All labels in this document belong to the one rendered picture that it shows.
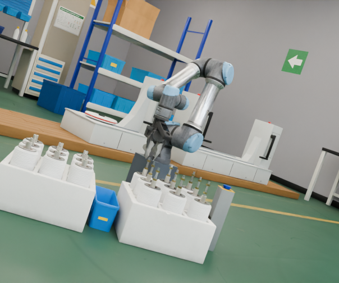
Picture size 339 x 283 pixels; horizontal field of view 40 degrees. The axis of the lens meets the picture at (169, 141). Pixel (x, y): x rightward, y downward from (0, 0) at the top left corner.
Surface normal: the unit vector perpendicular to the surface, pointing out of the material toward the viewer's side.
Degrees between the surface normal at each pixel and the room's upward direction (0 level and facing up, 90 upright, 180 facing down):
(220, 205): 90
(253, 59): 90
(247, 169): 90
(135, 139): 90
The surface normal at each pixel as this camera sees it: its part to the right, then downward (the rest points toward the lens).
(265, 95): -0.71, -0.20
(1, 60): 0.62, 0.28
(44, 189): 0.17, 0.14
